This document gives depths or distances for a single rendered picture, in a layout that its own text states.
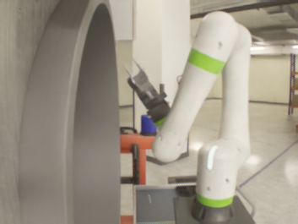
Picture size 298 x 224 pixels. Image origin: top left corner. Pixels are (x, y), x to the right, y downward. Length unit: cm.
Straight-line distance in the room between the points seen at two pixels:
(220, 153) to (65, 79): 55
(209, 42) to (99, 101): 50
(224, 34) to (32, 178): 60
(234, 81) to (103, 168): 62
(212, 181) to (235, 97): 30
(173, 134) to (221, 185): 22
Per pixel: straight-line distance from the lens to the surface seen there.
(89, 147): 103
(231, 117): 86
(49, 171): 24
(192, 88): 73
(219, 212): 79
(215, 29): 70
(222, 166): 72
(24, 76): 26
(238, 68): 85
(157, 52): 375
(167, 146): 80
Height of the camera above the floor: 137
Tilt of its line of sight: 8 degrees down
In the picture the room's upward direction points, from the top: straight up
